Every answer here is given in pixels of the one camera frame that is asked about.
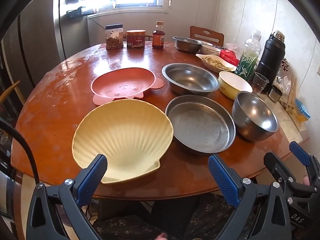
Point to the grey refrigerator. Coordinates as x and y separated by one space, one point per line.
42 30

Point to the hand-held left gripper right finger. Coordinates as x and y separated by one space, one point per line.
222 177

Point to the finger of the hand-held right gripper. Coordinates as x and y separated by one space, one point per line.
275 165
298 152

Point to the black lid clear jar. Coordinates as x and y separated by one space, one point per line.
114 38

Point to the clear plastic bag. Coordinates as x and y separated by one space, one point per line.
282 83

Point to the black thermos flask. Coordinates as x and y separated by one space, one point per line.
268 57

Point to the brown wooden chair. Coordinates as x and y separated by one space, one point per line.
197 33

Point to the yellow shell-shaped plate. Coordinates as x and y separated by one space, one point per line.
125 135

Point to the wide steel bowl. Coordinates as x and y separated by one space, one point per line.
190 80

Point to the deep shiny steel bowl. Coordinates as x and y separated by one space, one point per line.
252 115

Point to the person's right hand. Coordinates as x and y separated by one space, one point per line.
305 180

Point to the small steel cup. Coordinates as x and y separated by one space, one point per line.
274 93

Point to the amber sauce bottle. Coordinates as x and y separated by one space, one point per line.
158 40

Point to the yellow wooden armchair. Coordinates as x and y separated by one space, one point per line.
12 88

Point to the white printed ceramic bowl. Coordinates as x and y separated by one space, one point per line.
209 50

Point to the red label jar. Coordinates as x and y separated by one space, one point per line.
135 40

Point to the yellow ceramic bowl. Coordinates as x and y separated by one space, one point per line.
235 83

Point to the white plate with food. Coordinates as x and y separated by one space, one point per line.
215 63

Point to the pink bear-shaped plate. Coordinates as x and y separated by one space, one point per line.
125 82

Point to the green label plastic bottle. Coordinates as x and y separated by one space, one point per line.
246 65

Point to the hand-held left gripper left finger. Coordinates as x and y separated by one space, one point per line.
93 177

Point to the shallow steel pan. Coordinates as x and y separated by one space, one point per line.
200 125

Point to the clear plastic cup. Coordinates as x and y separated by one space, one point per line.
260 83

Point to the wooden stick bundle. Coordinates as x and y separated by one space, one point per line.
292 95

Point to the red tissue packet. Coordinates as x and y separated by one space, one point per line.
228 56

